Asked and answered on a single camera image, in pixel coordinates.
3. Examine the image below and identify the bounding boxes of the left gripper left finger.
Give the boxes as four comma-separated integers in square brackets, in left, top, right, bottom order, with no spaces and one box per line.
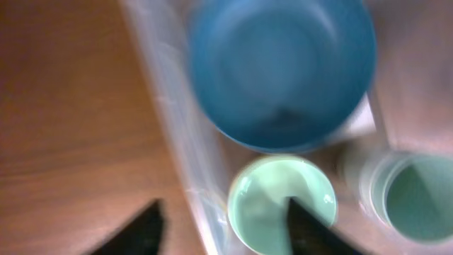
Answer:
[89,199,166,255]

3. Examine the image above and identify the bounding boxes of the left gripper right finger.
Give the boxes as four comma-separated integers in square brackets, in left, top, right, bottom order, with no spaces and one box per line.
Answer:
[286,197,366,255]

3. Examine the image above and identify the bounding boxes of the mint green small bowl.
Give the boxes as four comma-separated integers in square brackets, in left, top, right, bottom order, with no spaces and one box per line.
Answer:
[227,155,338,254]

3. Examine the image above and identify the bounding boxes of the mint green cup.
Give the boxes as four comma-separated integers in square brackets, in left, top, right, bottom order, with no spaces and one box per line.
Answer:
[365,153,452,244]

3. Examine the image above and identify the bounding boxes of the blue large bowl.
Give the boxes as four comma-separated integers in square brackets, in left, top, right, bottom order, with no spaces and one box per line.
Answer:
[188,0,377,152]

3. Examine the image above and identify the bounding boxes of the cream white cup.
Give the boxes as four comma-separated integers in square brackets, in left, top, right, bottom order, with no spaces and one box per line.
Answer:
[359,152,392,227]

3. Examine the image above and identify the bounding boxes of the grey cup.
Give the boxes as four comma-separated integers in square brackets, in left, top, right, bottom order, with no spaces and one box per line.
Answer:
[338,142,376,200]

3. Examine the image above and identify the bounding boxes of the cream large bowl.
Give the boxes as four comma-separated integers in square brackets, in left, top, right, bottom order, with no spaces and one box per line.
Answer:
[321,93,377,147]

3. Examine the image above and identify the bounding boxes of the clear plastic storage bin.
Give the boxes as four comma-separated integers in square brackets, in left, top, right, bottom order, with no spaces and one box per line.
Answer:
[122,0,452,254]

